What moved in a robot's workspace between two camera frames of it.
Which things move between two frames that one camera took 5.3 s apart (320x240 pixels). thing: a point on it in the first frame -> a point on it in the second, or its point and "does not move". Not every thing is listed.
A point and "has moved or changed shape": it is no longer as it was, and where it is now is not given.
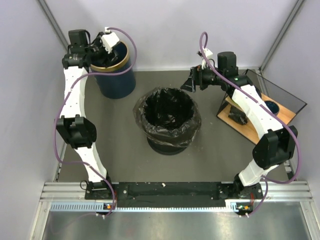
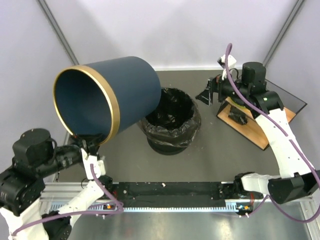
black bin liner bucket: (164, 149) does not move
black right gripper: (190, 85) -> (217, 84)
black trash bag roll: (237, 115) does not move
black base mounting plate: (172, 193) does not move
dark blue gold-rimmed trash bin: (117, 86) has moved or changed shape
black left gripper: (107, 61) -> (91, 143)
